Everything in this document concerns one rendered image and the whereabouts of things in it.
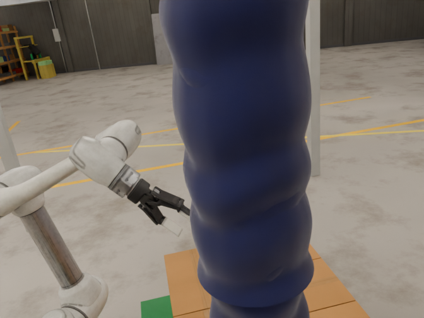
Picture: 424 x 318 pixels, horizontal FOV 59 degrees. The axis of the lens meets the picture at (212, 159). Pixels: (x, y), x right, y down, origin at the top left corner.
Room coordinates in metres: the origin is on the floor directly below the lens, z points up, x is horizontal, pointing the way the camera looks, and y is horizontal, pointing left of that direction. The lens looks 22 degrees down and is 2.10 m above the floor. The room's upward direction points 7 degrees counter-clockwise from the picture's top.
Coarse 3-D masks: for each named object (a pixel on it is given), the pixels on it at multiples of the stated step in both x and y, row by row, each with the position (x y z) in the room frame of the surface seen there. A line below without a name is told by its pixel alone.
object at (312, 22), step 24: (312, 0) 4.30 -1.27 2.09; (312, 24) 4.30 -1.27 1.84; (312, 48) 4.30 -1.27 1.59; (312, 72) 4.30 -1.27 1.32; (312, 96) 4.30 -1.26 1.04; (0, 120) 3.73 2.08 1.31; (312, 120) 4.29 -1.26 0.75; (0, 144) 3.72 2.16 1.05; (312, 144) 4.29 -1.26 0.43; (312, 168) 4.29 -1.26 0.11
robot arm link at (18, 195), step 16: (112, 128) 1.16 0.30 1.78; (128, 128) 1.17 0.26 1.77; (128, 144) 1.11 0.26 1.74; (64, 160) 1.18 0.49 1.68; (48, 176) 1.15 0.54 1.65; (64, 176) 1.16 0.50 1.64; (0, 192) 1.15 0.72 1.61; (16, 192) 1.12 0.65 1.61; (32, 192) 1.12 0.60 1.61; (0, 208) 1.13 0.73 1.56
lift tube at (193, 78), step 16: (192, 80) 0.56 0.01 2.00; (208, 80) 0.54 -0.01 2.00; (304, 192) 0.58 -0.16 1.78; (272, 208) 0.53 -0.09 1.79; (288, 208) 0.54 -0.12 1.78; (240, 224) 0.53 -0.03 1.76; (272, 272) 0.53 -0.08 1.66; (224, 304) 0.56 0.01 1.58; (288, 304) 0.54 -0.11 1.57; (304, 304) 0.60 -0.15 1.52
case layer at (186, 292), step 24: (168, 264) 2.09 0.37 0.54; (192, 264) 2.06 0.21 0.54; (168, 288) 1.86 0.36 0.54; (192, 288) 1.83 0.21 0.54; (312, 288) 1.71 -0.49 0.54; (336, 288) 1.69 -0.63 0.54; (192, 312) 1.64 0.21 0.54; (312, 312) 1.53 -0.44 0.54; (336, 312) 1.51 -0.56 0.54; (360, 312) 1.49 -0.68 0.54
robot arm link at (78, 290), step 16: (0, 176) 1.32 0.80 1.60; (16, 176) 1.33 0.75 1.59; (32, 176) 1.37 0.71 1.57; (16, 208) 1.29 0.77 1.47; (32, 208) 1.31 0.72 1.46; (32, 224) 1.31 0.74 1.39; (48, 224) 1.34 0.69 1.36; (48, 240) 1.32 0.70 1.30; (48, 256) 1.31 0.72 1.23; (64, 256) 1.33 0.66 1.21; (64, 272) 1.31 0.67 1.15; (80, 272) 1.36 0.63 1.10; (64, 288) 1.31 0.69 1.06; (80, 288) 1.30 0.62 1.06; (96, 288) 1.35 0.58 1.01; (64, 304) 1.28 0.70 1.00; (80, 304) 1.27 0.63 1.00; (96, 304) 1.31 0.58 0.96
